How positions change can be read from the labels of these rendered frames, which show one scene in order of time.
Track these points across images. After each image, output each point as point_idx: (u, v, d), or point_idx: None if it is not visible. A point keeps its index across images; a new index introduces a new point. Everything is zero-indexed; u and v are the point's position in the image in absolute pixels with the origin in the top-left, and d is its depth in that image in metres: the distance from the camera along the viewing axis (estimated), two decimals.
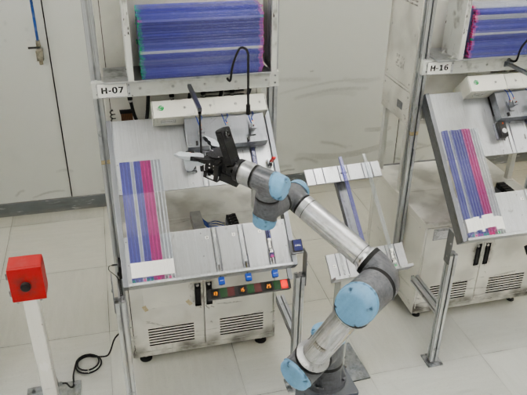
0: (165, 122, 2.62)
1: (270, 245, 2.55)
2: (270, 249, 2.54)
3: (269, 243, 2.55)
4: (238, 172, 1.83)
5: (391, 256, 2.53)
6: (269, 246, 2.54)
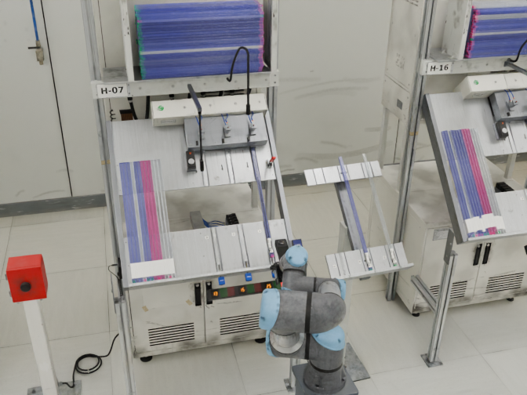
0: (165, 122, 2.62)
1: (270, 245, 2.55)
2: (270, 249, 2.54)
3: (269, 243, 2.55)
4: (279, 261, 2.27)
5: (391, 256, 2.53)
6: (269, 246, 2.54)
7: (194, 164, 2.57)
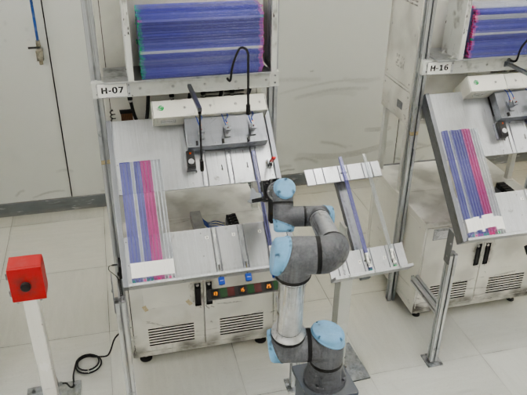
0: (165, 122, 2.62)
1: None
2: None
3: (270, 250, 2.53)
4: None
5: (391, 256, 2.53)
6: None
7: (194, 164, 2.57)
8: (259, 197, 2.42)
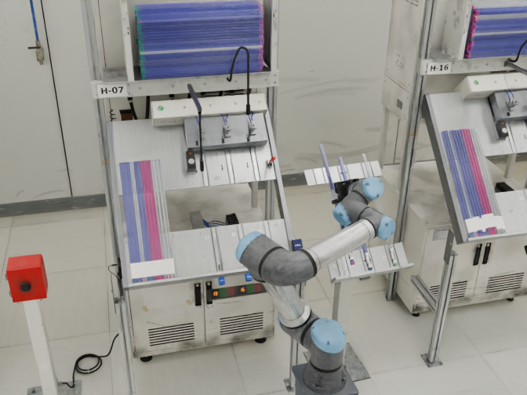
0: (165, 122, 2.62)
1: (350, 252, 2.39)
2: (350, 256, 2.38)
3: None
4: None
5: (391, 256, 2.53)
6: (349, 253, 2.38)
7: (194, 164, 2.57)
8: (335, 199, 2.35)
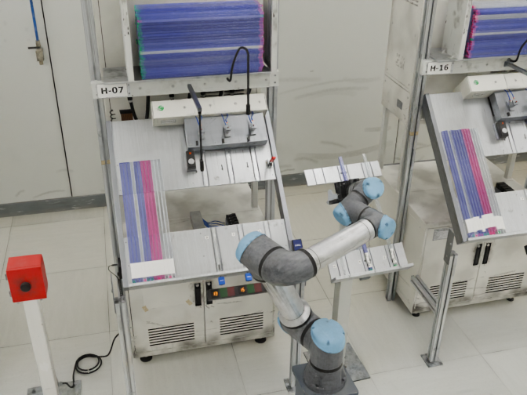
0: (165, 122, 2.62)
1: None
2: None
3: None
4: None
5: (391, 256, 2.53)
6: None
7: (194, 164, 2.57)
8: (335, 199, 2.34)
